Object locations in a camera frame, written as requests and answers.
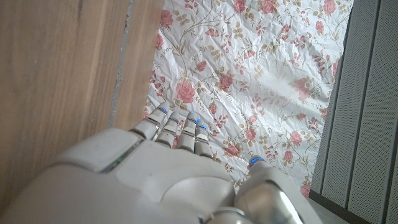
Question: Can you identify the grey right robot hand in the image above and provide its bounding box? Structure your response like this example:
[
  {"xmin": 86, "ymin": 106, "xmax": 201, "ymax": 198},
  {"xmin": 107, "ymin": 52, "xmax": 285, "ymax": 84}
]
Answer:
[{"xmin": 0, "ymin": 101, "xmax": 324, "ymax": 224}]

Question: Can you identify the floral backdrop cloth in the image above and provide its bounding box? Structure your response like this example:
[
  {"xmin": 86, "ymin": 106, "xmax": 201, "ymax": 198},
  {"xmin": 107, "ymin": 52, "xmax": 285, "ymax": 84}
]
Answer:
[{"xmin": 143, "ymin": 0, "xmax": 354, "ymax": 199}]

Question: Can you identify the grey perforated wall panel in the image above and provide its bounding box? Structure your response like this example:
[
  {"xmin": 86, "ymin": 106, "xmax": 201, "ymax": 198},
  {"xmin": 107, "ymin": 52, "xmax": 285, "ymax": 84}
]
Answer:
[{"xmin": 310, "ymin": 0, "xmax": 398, "ymax": 224}]

